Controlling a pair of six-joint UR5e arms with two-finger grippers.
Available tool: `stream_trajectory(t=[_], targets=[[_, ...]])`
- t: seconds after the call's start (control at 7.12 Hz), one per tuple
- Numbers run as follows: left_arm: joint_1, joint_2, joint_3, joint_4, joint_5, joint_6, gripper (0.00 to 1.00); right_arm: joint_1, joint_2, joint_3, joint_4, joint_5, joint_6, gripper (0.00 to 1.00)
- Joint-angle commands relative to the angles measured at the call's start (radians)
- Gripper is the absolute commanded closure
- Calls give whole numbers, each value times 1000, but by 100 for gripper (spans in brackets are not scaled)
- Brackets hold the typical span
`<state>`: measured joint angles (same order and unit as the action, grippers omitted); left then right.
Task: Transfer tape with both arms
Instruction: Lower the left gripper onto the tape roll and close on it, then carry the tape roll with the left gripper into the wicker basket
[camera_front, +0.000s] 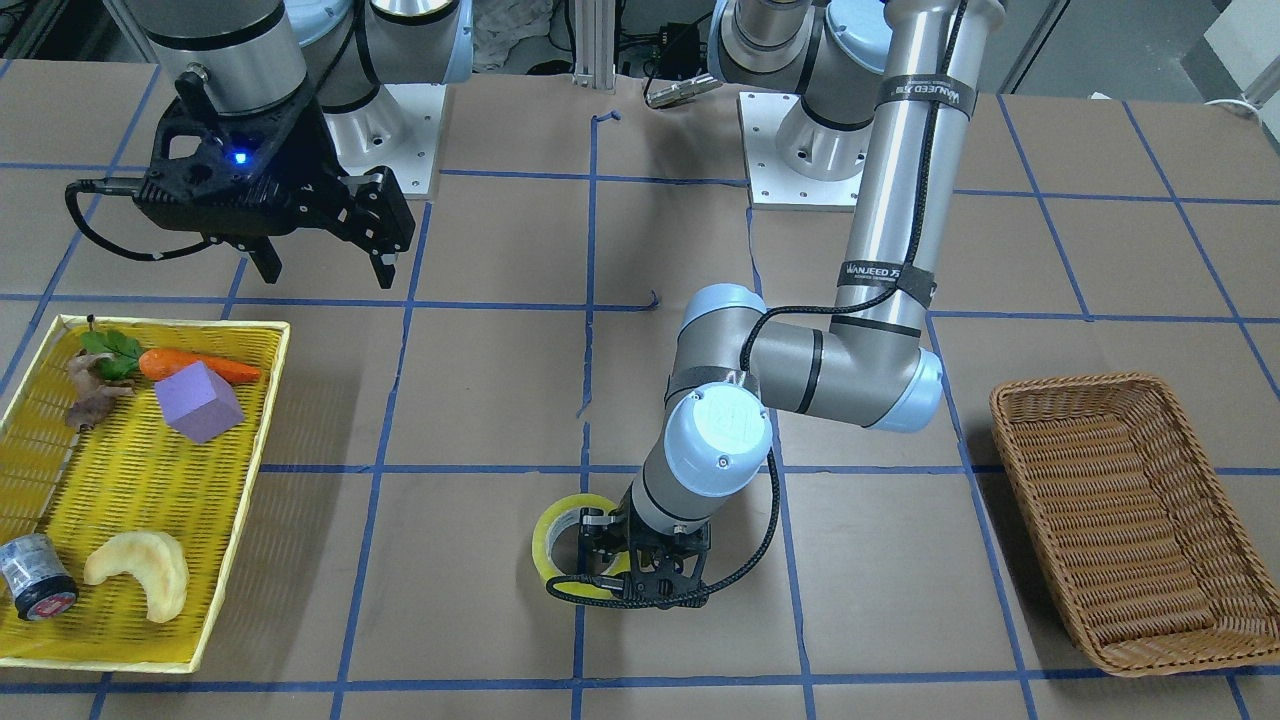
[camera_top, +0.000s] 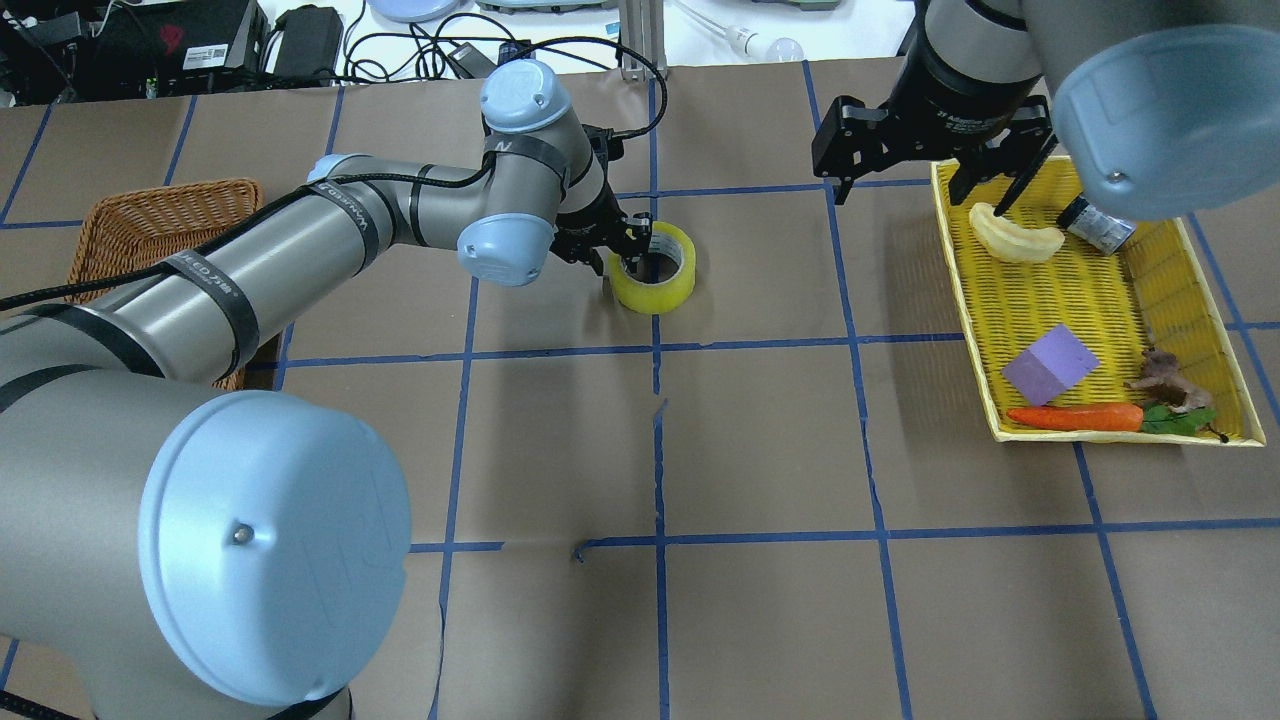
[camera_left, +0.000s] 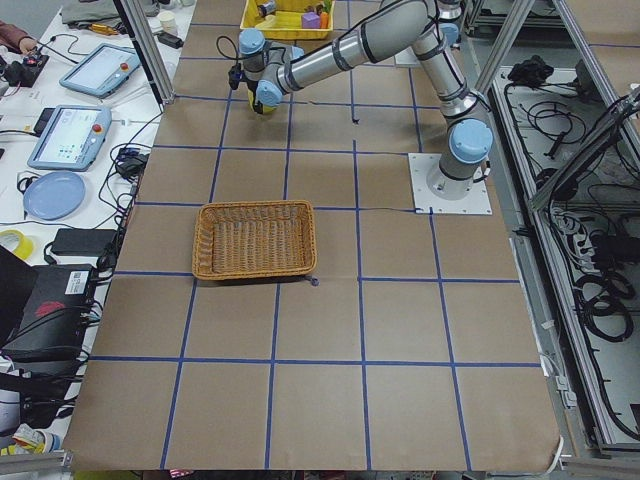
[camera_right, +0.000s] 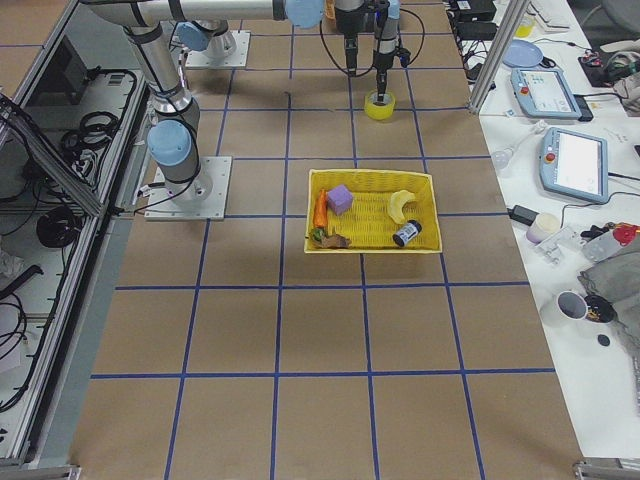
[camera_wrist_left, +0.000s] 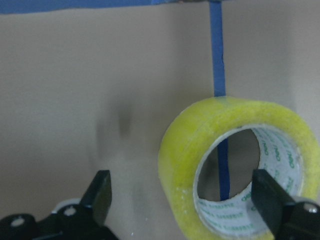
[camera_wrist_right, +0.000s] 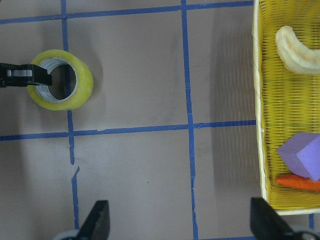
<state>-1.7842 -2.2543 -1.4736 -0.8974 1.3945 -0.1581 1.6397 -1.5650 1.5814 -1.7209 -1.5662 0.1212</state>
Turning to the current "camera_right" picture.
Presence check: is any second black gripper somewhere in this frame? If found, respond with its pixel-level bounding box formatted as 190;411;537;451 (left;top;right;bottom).
343;37;396;74

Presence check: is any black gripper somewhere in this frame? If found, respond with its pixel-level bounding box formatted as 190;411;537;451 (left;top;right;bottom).
334;0;364;35

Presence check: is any yellow tape roll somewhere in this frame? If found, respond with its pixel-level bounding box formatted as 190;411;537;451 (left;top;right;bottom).
364;90;396;121

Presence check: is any purple foam cube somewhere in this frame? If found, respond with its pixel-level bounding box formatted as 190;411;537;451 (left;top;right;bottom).
327;184;354;216

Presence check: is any orange toy carrot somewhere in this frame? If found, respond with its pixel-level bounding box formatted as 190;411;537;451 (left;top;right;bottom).
313;189;328;229

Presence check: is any yellow toy banana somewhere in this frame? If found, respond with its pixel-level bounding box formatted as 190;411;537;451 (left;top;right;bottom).
387;190;416;225

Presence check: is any yellow woven basket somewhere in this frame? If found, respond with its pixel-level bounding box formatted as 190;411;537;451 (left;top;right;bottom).
304;169;442;254

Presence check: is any blue plate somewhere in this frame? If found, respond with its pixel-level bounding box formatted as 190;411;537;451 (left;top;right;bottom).
502;39;544;68

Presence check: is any yellow cup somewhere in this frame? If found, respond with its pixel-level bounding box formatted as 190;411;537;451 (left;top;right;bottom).
514;13;536;39

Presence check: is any light bulb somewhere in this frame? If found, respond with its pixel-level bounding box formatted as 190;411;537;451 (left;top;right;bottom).
491;120;549;171

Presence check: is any upper teach pendant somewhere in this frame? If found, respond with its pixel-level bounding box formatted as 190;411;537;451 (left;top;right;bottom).
510;68;582;120

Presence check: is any teach pendant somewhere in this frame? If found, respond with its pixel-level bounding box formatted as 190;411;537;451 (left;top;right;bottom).
539;127;609;204
510;68;582;120

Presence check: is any black labelled can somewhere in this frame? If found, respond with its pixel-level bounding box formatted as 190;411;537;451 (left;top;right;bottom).
392;220;423;248

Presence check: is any brown toy piece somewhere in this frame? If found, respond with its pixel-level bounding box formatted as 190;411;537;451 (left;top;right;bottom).
310;227;351;249

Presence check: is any black power adapter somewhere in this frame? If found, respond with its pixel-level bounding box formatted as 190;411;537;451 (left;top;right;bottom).
507;205;539;226

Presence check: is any lower teach pendant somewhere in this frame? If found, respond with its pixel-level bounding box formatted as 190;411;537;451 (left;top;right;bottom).
539;127;609;204

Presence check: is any white lilac cup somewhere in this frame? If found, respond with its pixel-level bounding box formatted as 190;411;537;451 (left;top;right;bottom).
525;212;560;244

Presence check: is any clear plastic part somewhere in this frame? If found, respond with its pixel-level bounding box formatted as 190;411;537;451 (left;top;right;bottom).
534;226;585;265

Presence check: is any red toy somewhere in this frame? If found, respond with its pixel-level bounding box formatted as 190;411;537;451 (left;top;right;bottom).
613;223;639;247

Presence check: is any white mug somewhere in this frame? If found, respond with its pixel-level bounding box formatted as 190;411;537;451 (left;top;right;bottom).
540;290;588;328

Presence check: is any grey cloth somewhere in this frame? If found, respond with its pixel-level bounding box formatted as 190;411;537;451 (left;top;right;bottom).
578;251;639;359

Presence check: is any black bowl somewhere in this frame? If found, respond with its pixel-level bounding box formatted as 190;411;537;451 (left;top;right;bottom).
584;294;617;323

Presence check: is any black round lid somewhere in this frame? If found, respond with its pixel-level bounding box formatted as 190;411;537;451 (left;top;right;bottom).
597;334;611;347

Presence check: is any aluminium frame post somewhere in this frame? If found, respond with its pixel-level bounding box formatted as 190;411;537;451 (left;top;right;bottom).
468;0;530;114

